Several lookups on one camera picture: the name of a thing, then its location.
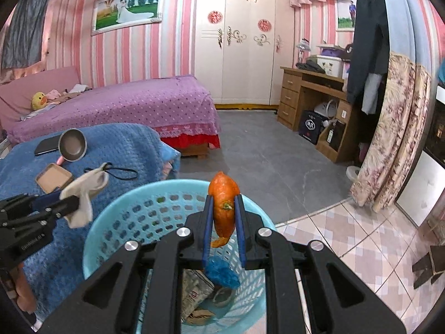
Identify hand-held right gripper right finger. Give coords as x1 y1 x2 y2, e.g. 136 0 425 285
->
234 195 407 334

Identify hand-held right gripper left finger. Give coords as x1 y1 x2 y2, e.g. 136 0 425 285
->
38 195 214 334

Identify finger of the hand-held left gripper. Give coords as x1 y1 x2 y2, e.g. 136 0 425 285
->
31 191 63 213
38 196 80 222

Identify white sock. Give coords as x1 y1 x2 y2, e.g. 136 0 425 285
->
59 163 110 229

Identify orange peel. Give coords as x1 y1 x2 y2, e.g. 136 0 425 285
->
208 170 241 248

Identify blue plastic mesh ball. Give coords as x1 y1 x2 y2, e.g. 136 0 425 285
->
205 257 240 289

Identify silver foil wrapper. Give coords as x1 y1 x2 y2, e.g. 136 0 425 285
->
181 269 215 321

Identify cream tape roll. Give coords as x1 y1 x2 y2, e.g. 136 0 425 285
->
212 285 237 308

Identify teal plastic basket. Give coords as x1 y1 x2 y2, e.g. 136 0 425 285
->
83 179 279 334

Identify brown paper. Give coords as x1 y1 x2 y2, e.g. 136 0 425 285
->
186 308 216 326

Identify person's left hand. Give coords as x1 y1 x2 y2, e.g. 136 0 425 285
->
14 268 37 317

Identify tan phone case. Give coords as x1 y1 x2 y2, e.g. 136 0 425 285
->
35 163 74 195

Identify black smartphone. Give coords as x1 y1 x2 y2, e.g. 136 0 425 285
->
34 136 63 156

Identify pink metal mug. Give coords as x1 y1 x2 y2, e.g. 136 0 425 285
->
57 129 87 166

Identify yellow duck plush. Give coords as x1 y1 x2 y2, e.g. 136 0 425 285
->
31 91 48 110

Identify brown open box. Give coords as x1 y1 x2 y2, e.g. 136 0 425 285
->
316 118 348 163

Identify pink covered headboard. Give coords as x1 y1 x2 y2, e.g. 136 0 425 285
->
0 65 82 133

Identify dark gift bag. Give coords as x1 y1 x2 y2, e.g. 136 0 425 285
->
298 109 324 145

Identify bed with purple bedspread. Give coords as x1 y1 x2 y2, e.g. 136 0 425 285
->
7 75 222 157

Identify wooden desk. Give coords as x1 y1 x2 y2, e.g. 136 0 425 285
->
278 66 364 163

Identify white round appliance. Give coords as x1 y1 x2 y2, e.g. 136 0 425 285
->
313 100 339 121

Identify white wardrobe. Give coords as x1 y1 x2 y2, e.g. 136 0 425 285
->
194 0 296 107

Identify dark green clothes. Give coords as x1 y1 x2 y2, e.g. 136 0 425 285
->
295 61 327 74

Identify grey hanging cloth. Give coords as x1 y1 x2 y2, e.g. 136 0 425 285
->
0 0 53 70

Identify beige floral curtain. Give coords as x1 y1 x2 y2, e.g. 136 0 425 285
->
349 51 433 213

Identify white cabinet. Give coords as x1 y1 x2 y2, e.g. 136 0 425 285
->
396 85 445 223

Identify white storage box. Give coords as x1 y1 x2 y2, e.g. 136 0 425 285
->
315 56 345 78

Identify light grey garment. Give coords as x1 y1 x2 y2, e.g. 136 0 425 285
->
361 73 383 115

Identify dark wooden stool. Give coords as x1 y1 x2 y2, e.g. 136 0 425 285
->
412 245 445 289

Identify desk lamp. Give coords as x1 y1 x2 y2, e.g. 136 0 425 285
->
295 38 312 68

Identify framed wedding photo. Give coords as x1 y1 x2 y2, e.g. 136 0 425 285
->
91 0 165 36

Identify dark hanging coat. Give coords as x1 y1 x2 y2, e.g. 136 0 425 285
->
346 0 390 103

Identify framed couple photo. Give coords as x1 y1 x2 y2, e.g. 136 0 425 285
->
335 0 360 33

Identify black cord loop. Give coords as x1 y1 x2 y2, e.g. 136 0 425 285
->
84 162 139 180

